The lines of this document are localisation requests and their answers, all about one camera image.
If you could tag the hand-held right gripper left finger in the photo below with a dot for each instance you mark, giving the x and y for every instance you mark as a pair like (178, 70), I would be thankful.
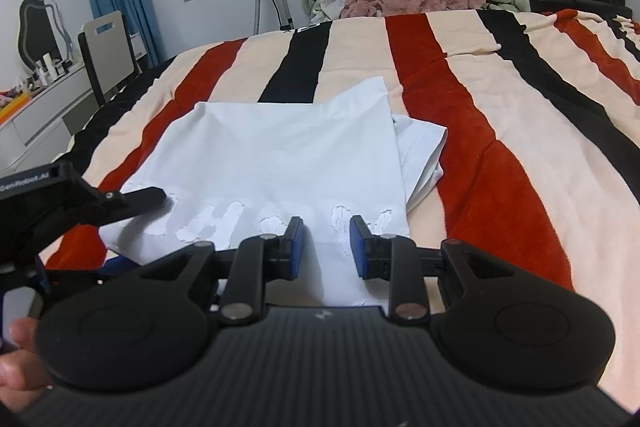
(295, 247)

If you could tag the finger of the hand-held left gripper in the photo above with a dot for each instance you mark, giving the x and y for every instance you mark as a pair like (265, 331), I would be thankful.
(140, 199)
(122, 265)

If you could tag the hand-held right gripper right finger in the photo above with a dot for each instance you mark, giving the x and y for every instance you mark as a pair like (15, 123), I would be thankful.
(357, 247)

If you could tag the white t-shirt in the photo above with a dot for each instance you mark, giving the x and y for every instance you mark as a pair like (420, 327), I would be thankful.
(280, 147)

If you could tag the person's left hand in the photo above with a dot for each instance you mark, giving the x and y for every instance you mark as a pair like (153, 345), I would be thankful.
(20, 372)

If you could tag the white dresser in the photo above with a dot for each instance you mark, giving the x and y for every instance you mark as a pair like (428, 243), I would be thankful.
(35, 117)

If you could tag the yellow box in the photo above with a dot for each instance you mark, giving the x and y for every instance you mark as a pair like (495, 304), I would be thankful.
(12, 111)

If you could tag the white bottle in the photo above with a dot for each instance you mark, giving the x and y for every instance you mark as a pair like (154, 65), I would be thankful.
(48, 64)

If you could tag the wavy framed mirror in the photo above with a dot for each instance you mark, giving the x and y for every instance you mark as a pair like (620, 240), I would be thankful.
(37, 32)

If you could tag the red black cream striped blanket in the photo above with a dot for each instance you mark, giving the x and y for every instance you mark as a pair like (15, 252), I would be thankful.
(525, 157)

